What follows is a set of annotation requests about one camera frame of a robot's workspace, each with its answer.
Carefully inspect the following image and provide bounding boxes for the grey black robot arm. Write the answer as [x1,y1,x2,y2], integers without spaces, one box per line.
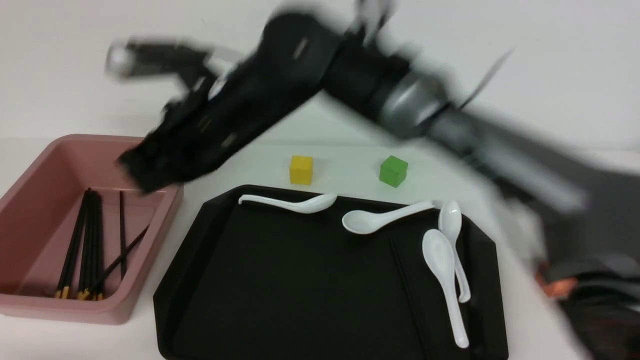
[105,0,640,360]

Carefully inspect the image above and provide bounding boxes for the black chopstick bundle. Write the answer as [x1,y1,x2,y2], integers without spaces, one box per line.
[94,193,105,301]
[54,187,93,299]
[77,189,97,300]

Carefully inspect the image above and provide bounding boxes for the yellow cube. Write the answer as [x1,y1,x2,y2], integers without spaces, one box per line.
[289,155,314,186]

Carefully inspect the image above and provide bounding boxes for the white spoon top middle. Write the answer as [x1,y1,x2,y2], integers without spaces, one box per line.
[342,200,435,235]

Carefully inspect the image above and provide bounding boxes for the white spoon lower right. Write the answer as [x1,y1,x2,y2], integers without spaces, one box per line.
[422,228,470,349]

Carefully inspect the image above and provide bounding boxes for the black chopstick bundle right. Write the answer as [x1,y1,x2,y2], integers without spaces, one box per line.
[94,193,105,301]

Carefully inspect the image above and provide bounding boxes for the pink plastic bin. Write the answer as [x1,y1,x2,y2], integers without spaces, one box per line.
[0,134,184,325]

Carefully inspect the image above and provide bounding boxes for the black plastic tray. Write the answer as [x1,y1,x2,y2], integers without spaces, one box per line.
[153,185,509,360]

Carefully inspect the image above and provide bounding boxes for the white spoon top left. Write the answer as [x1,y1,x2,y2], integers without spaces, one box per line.
[237,193,338,215]

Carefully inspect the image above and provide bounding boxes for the black chopstick bundle centre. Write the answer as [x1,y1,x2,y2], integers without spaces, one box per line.
[77,189,97,300]

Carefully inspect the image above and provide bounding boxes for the white spoon upper right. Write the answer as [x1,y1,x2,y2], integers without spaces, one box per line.
[438,200,471,303]

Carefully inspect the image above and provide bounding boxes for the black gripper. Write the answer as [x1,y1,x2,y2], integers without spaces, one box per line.
[117,13,345,194]

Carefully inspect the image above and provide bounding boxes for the black chopstick on tray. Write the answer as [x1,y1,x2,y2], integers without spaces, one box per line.
[389,237,434,360]

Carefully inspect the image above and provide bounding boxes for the white spoon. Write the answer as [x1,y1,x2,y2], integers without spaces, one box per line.
[422,228,470,349]
[342,200,435,235]
[237,193,338,215]
[438,200,471,303]

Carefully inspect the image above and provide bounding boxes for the black chopstick bundle left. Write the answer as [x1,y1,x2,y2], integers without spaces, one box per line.
[54,187,93,299]

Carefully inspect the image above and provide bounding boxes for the black chopstick single middle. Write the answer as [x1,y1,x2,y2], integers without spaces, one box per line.
[118,190,128,280]

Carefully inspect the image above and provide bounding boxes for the green cube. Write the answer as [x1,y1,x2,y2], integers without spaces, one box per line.
[378,155,409,188]

